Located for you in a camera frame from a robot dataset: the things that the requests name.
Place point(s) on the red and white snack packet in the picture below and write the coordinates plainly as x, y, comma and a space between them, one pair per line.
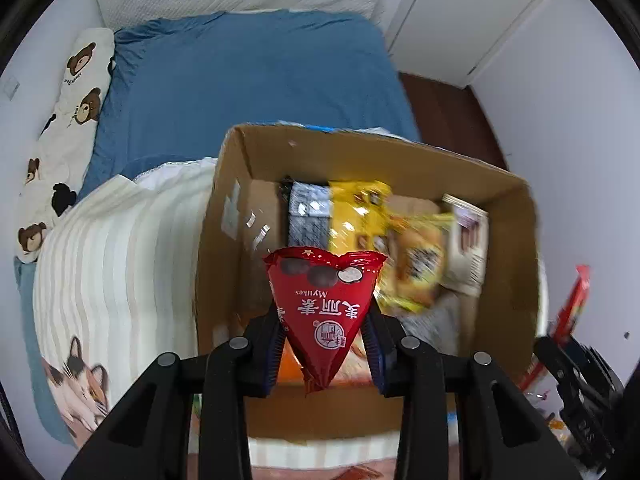
575, 300

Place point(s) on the beige chocolate stick box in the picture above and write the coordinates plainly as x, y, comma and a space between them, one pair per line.
467, 245

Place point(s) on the blue bed sheet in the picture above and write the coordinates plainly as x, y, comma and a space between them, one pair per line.
250, 75

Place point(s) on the cardboard box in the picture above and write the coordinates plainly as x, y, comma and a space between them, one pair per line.
350, 160

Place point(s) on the cat print blanket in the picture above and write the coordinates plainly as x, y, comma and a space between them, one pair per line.
125, 260

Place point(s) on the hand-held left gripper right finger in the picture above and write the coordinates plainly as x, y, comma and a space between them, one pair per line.
374, 355

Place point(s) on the orange snack packet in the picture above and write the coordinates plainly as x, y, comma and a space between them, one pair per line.
292, 367

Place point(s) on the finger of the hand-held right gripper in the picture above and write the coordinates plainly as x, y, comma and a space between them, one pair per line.
550, 355

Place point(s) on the white wall outlet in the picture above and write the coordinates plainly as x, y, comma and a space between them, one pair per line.
9, 87

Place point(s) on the red triangular snack packet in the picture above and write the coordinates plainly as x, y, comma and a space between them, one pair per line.
325, 310

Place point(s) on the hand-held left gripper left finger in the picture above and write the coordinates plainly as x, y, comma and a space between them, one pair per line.
272, 355

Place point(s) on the yellow biscuit packet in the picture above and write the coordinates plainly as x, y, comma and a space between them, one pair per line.
420, 260

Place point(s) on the black and yellow snack packet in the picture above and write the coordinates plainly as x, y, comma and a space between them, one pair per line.
355, 215

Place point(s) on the white door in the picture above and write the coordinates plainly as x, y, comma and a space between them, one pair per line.
475, 10

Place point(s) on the bear print pillow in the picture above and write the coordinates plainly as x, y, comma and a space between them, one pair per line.
75, 110

